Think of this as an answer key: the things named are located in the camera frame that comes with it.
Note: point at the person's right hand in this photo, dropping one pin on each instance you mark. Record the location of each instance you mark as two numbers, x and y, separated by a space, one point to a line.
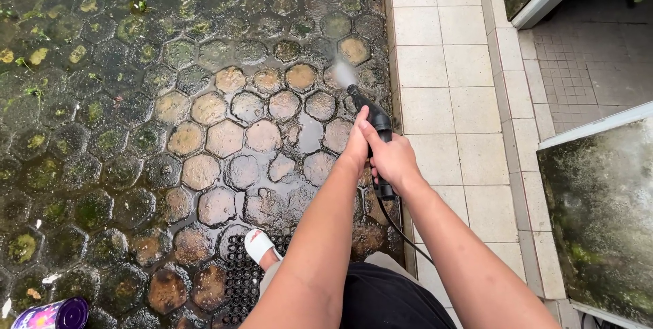
395 160

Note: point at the person's left hand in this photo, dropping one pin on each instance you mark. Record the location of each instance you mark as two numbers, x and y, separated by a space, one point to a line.
354 148

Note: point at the purple floral can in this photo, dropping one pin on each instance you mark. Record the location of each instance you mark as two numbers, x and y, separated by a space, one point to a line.
53 316

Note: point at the large mossy white-framed glass panel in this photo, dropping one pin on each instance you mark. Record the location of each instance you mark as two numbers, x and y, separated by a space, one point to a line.
602 216

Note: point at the white slide sandal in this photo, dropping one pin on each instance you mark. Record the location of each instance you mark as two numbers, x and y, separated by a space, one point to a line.
258 244

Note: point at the person's black shorts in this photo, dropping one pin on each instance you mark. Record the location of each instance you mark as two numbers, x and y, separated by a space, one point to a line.
387 301

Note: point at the black perforated rubber mat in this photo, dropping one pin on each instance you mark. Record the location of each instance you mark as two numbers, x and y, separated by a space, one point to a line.
244 280

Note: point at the black pressure washer spray gun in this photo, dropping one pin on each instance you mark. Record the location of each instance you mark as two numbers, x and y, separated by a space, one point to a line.
378 117

